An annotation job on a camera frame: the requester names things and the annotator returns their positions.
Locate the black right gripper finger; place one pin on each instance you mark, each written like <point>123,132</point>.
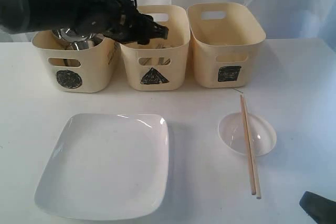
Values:
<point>320,209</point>

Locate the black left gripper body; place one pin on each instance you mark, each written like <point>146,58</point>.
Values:
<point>123,24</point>

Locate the white square plate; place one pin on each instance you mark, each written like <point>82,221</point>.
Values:
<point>106,167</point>

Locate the cream bin with circle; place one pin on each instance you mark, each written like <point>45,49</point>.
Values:
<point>85,71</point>

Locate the steel fork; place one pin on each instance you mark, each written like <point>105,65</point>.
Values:
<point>163,46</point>

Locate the steel mug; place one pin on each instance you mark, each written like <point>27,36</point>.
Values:
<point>83,45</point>

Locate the cream bin with triangle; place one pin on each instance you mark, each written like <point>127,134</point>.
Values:
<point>150,69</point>

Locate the cream bin with square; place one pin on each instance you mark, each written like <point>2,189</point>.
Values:
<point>226,42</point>

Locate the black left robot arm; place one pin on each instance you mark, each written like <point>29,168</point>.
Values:
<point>24,16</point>

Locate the steel bowl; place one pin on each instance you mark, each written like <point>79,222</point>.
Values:
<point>65,36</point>

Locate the white round bowl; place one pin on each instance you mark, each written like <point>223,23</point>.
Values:
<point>231,132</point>

